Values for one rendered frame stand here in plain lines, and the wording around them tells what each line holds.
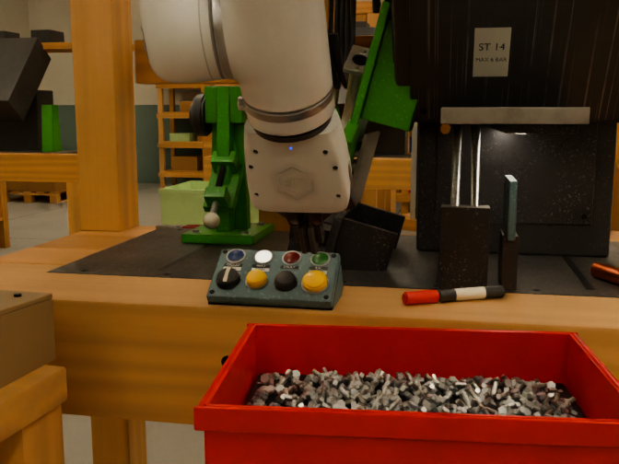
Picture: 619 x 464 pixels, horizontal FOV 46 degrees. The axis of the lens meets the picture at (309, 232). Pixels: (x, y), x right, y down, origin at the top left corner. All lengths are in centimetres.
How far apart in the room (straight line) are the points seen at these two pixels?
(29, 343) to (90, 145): 80
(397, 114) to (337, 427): 60
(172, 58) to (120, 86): 95
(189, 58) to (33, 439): 43
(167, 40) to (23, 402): 39
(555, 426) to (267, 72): 35
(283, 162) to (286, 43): 13
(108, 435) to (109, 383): 77
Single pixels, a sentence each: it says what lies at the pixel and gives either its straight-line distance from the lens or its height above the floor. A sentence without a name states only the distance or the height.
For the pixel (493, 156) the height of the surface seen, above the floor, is 106.
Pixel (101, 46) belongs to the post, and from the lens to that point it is 157.
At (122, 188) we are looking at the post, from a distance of 158.
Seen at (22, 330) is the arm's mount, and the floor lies 90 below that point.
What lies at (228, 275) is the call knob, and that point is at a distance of 87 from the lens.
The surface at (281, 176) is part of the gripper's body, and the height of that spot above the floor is 106.
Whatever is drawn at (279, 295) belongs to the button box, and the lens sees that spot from 85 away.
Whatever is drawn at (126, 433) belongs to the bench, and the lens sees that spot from 170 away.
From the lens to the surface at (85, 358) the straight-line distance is 96.
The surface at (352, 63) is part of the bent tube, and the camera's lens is 112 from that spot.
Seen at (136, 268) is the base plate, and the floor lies 90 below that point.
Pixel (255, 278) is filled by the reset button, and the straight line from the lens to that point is 86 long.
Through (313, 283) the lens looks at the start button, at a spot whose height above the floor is 93.
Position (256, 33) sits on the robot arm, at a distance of 61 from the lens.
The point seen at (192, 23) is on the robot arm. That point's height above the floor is 120.
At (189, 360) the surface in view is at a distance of 90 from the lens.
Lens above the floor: 112
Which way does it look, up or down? 9 degrees down
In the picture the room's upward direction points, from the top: straight up
